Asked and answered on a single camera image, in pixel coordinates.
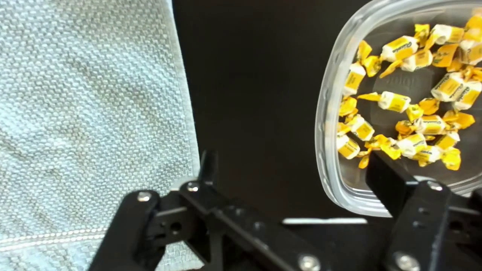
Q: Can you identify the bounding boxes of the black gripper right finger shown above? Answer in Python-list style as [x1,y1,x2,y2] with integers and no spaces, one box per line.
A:
[364,147,482,271]

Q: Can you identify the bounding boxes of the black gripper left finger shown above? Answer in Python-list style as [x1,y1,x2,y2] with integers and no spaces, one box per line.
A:
[89,148,322,271]

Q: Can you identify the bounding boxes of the clear plastic bowl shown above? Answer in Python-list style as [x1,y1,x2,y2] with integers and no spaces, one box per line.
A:
[313,0,482,218]

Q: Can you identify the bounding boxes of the light blue towel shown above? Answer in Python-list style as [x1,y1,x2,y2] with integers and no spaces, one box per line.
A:
[0,0,202,271]

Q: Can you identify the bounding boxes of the round black table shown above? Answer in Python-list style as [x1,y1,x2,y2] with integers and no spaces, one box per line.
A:
[170,0,385,271]

